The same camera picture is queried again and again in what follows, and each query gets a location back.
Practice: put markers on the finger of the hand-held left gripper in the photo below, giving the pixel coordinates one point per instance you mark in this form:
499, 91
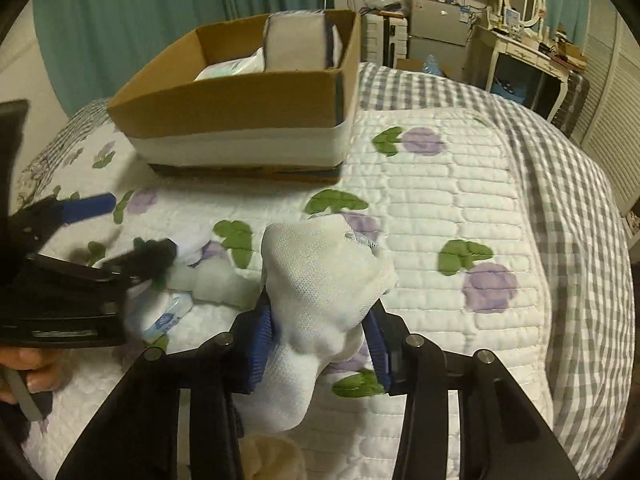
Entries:
90, 208
150, 255

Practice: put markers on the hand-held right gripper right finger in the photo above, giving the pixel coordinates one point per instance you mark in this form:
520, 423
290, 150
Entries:
382, 360

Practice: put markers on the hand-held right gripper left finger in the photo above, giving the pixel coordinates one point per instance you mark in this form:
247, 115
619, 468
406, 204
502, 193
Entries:
255, 355

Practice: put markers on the small blue white packet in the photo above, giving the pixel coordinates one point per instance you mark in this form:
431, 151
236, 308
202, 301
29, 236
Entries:
167, 317

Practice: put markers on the white mesh sock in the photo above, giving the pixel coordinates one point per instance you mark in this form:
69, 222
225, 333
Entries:
320, 285

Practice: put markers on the person's left hand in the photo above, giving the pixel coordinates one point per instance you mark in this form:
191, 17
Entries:
27, 367

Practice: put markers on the cream cloth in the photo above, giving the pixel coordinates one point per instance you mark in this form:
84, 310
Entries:
272, 460

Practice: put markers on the white floral quilt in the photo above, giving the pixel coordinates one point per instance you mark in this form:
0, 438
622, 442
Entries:
425, 210

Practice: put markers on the wide teal curtain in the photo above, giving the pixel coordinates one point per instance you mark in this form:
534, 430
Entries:
125, 25

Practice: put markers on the pale blue white packet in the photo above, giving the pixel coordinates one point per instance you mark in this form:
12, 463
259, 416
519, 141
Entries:
235, 66

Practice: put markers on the grey checked bed sheet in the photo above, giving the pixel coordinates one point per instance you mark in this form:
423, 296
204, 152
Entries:
575, 200

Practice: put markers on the grey white folded cloth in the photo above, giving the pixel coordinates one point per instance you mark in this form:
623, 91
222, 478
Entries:
295, 42

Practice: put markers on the small floor cardboard box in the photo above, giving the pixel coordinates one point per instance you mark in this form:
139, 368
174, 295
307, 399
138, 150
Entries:
407, 64

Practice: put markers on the blue laundry basket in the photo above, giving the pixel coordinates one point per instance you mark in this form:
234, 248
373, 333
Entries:
505, 89

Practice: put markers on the blue plastic bag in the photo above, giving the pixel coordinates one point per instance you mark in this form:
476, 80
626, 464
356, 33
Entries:
436, 66

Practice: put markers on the white suitcase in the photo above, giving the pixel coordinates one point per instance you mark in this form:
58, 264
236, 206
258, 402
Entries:
382, 40

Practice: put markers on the dark suitcase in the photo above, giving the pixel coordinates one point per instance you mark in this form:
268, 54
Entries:
570, 100

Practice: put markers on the white dressing table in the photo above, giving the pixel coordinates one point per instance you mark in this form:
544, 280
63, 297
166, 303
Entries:
520, 52

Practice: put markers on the grey small fridge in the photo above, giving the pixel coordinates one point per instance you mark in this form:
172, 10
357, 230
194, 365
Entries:
437, 27

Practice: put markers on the white slatted wardrobe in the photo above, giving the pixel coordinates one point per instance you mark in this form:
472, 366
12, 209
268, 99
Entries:
615, 110

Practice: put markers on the clear plastic bag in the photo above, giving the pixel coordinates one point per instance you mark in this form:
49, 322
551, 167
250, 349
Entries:
386, 1

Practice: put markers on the small blue white card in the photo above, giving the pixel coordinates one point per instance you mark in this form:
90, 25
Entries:
512, 16

